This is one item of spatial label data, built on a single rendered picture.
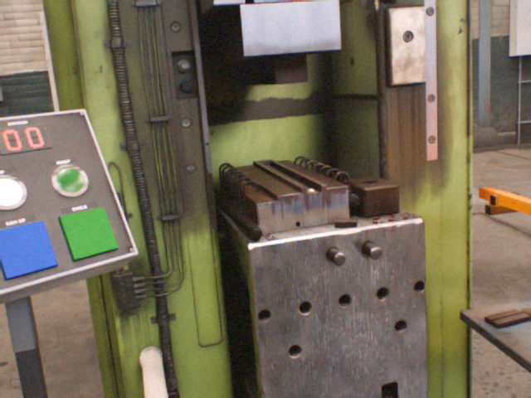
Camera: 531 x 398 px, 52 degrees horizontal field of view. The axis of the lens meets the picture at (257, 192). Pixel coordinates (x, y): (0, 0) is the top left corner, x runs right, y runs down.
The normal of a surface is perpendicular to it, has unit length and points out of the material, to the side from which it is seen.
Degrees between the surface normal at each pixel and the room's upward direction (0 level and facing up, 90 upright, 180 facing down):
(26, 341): 90
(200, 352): 90
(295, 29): 90
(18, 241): 60
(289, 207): 90
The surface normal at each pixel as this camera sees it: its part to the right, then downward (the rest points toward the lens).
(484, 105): 0.12, 0.20
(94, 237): 0.51, -0.39
